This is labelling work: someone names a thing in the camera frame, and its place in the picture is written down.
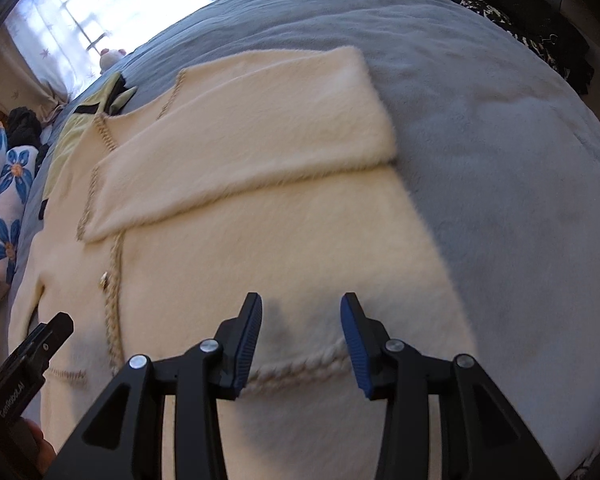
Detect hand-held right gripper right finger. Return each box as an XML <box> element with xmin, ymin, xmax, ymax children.
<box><xmin>340</xmin><ymin>292</ymin><xmax>561</xmax><ymax>480</ymax></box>

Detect cream fluffy cardigan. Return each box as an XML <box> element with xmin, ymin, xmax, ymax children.
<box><xmin>7</xmin><ymin>45</ymin><xmax>479</xmax><ymax>480</ymax></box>

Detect white sheer curtain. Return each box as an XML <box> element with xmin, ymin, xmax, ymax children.
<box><xmin>5</xmin><ymin>0</ymin><xmax>243</xmax><ymax>106</ymax></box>

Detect black and white patterned clothes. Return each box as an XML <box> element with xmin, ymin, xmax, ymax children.
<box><xmin>452</xmin><ymin>0</ymin><xmax>597</xmax><ymax>97</ymax></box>

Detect black cloth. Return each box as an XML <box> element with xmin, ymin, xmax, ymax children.
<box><xmin>6</xmin><ymin>106</ymin><xmax>44</xmax><ymax>150</ymax></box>

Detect person's left hand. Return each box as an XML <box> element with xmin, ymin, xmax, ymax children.
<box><xmin>22</xmin><ymin>419</ymin><xmax>57</xmax><ymax>477</ymax></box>

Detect yellow shirt with black trim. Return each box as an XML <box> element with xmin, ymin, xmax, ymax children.
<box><xmin>37</xmin><ymin>72</ymin><xmax>139</xmax><ymax>221</ymax></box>

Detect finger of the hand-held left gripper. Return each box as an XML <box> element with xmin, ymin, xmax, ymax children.
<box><xmin>22</xmin><ymin>312</ymin><xmax>75</xmax><ymax>362</ymax></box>

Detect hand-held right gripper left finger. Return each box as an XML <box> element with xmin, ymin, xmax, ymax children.
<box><xmin>45</xmin><ymin>292</ymin><xmax>264</xmax><ymax>480</ymax></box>

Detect grey-blue fleece blanket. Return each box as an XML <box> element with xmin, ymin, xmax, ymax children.
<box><xmin>17</xmin><ymin>0</ymin><xmax>600</xmax><ymax>480</ymax></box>

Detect pink and white plush toy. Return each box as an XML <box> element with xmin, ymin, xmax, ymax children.
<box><xmin>98</xmin><ymin>47</ymin><xmax>127</xmax><ymax>72</ymax></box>

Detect beige curtain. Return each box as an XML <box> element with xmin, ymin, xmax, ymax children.
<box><xmin>0</xmin><ymin>25</ymin><xmax>73</xmax><ymax>128</ymax></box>

